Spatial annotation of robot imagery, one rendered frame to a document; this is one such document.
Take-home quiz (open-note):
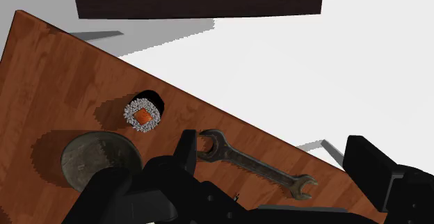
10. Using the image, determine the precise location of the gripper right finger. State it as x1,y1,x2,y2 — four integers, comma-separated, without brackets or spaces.
342,135,434,224

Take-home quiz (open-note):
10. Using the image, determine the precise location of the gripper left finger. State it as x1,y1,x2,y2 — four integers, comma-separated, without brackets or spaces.
62,129,250,224

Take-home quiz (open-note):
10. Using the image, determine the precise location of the dark grey round dish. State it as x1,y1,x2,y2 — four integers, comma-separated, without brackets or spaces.
61,131,143,193

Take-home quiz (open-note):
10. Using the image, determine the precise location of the sushi roll with salmon centre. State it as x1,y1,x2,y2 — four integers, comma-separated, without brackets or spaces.
123,89,166,134

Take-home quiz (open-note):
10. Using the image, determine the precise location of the rusty open-end wrench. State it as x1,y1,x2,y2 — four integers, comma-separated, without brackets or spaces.
195,129,319,201

